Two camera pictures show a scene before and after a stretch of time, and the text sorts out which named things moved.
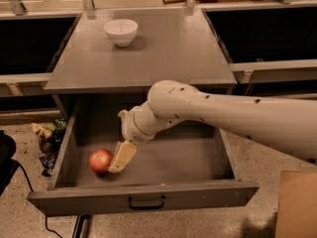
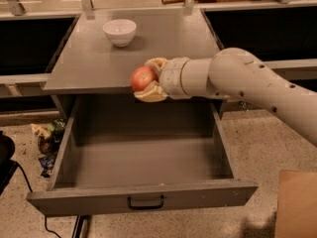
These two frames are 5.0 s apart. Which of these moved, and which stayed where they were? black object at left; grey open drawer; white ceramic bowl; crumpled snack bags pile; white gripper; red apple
Moved: white gripper; red apple
Stayed: white ceramic bowl; black object at left; grey open drawer; crumpled snack bags pile
